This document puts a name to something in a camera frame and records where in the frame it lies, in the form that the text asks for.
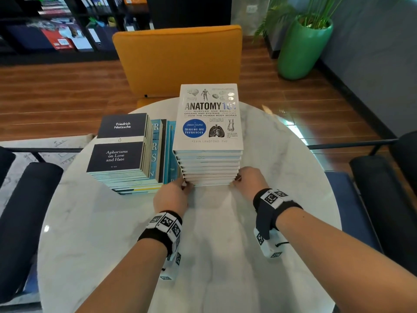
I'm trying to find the green palm plant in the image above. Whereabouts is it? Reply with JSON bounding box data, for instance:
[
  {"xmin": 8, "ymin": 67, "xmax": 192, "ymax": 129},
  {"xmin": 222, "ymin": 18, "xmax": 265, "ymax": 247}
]
[{"xmin": 254, "ymin": 0, "xmax": 346, "ymax": 38}]

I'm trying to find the group of white 101 books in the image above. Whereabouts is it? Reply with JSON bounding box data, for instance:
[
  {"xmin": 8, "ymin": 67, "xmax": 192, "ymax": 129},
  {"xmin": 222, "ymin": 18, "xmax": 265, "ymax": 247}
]
[{"xmin": 173, "ymin": 150, "xmax": 243, "ymax": 187}]

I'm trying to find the green plant pot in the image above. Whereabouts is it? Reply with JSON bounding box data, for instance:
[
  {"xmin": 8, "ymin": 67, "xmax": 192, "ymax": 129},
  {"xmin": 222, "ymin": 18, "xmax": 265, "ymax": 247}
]
[{"xmin": 277, "ymin": 15, "xmax": 334, "ymax": 80}]

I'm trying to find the white book with body sketches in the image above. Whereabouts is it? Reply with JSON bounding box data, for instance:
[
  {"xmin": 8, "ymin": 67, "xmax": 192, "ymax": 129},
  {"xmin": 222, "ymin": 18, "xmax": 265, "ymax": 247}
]
[{"xmin": 172, "ymin": 83, "xmax": 244, "ymax": 156}]

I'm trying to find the black cabinet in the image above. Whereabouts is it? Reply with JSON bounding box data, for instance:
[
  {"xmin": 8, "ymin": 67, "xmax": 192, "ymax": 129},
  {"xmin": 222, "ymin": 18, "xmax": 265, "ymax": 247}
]
[{"xmin": 146, "ymin": 0, "xmax": 232, "ymax": 30}]

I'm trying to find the person's left forearm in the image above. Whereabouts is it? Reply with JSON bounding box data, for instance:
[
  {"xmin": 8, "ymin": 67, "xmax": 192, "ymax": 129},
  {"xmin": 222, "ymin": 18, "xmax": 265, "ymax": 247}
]
[{"xmin": 76, "ymin": 238, "xmax": 169, "ymax": 313}]

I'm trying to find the person's right hand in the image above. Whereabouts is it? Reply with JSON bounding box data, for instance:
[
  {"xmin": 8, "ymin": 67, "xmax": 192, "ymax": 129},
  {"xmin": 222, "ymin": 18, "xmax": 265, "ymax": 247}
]
[{"xmin": 232, "ymin": 166, "xmax": 270, "ymax": 203}]

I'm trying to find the person's left hand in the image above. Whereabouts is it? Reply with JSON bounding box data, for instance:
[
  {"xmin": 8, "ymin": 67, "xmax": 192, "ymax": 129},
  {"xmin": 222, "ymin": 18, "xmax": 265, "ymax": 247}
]
[{"xmin": 153, "ymin": 176, "xmax": 195, "ymax": 219}]

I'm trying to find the white marker-tagged wrist camera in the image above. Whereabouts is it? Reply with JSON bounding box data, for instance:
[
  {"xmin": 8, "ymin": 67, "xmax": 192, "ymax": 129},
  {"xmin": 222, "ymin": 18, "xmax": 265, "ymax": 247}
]
[
  {"xmin": 254, "ymin": 226, "xmax": 289, "ymax": 259},
  {"xmin": 159, "ymin": 249, "xmax": 182, "ymax": 281}
]

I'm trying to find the person's right forearm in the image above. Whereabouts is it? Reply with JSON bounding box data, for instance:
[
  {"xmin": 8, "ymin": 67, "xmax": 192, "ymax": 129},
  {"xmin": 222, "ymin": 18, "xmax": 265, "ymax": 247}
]
[{"xmin": 276, "ymin": 207, "xmax": 417, "ymax": 313}]

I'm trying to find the blue book with yellow dot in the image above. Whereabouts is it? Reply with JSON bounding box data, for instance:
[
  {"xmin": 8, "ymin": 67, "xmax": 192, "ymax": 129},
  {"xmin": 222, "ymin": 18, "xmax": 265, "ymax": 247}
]
[{"xmin": 110, "ymin": 120, "xmax": 172, "ymax": 194}]

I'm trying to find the black book with barcode print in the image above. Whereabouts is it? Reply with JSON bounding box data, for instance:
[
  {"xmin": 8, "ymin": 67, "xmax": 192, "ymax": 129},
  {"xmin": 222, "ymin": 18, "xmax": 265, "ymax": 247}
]
[{"xmin": 107, "ymin": 119, "xmax": 167, "ymax": 192}]

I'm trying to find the red box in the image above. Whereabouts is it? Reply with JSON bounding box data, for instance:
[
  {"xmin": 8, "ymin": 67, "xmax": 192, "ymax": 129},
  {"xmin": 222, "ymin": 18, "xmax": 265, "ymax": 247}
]
[{"xmin": 41, "ymin": 28, "xmax": 76, "ymax": 51}]

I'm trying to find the grey patterned rug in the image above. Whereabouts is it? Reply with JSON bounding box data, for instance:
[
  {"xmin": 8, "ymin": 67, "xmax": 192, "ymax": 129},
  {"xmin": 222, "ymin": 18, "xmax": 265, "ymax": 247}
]
[{"xmin": 0, "ymin": 133, "xmax": 95, "ymax": 219}]

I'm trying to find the group of small black books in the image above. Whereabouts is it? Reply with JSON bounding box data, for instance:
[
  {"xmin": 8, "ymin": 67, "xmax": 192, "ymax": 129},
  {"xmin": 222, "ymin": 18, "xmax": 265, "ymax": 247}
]
[{"xmin": 86, "ymin": 113, "xmax": 153, "ymax": 188}]

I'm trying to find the black marker-tagged wristband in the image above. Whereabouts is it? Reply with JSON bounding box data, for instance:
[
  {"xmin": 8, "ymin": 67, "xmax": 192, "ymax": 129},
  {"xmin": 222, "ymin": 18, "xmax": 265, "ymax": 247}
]
[
  {"xmin": 138, "ymin": 210, "xmax": 183, "ymax": 258},
  {"xmin": 252, "ymin": 188, "xmax": 304, "ymax": 240}
]

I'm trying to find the black roll-cushion lounge chair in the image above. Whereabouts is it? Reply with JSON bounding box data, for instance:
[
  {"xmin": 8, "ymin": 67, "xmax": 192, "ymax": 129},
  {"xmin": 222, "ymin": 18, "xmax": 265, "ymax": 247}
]
[
  {"xmin": 308, "ymin": 130, "xmax": 417, "ymax": 277},
  {"xmin": 0, "ymin": 146, "xmax": 84, "ymax": 305}
]

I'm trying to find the orange upholstered chair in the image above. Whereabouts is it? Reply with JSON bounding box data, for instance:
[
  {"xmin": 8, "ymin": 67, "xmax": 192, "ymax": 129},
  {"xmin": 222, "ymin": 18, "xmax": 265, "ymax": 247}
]
[{"xmin": 112, "ymin": 25, "xmax": 243, "ymax": 108}]

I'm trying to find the black bookshelf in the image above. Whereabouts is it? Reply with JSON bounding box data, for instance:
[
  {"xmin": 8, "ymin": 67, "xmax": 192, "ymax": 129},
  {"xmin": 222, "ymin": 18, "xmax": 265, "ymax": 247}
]
[{"xmin": 0, "ymin": 0, "xmax": 154, "ymax": 66}]

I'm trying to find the teal hardcover book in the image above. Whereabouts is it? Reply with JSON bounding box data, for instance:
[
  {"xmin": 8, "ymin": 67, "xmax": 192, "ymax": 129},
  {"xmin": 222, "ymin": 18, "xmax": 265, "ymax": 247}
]
[{"xmin": 112, "ymin": 120, "xmax": 183, "ymax": 195}]

